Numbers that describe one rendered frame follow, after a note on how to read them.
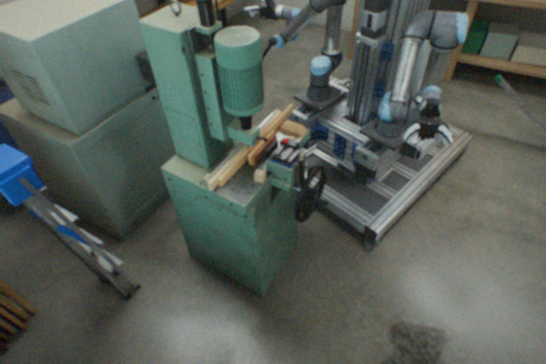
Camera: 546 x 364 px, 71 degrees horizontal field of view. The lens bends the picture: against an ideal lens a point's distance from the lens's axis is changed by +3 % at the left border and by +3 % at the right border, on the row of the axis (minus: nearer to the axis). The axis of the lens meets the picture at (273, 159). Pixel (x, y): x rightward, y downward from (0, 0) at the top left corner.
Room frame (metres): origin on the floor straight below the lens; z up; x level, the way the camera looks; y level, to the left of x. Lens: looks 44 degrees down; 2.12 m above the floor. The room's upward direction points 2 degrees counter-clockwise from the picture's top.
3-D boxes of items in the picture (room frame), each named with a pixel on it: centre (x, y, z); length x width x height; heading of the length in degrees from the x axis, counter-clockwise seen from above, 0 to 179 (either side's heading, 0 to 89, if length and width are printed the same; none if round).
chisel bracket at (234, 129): (1.33, 0.13, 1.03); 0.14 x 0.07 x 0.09; 57
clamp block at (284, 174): (1.23, -0.06, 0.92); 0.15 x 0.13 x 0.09; 147
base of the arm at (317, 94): (1.93, -0.30, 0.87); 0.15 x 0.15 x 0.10
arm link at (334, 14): (2.04, -0.37, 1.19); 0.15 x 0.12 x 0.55; 147
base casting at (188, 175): (1.39, 0.22, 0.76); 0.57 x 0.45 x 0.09; 57
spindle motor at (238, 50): (1.32, 0.11, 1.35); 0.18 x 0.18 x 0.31
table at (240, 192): (1.28, 0.01, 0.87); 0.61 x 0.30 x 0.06; 147
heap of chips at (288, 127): (1.50, -0.11, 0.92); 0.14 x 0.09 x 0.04; 57
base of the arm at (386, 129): (1.56, -0.64, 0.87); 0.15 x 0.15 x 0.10
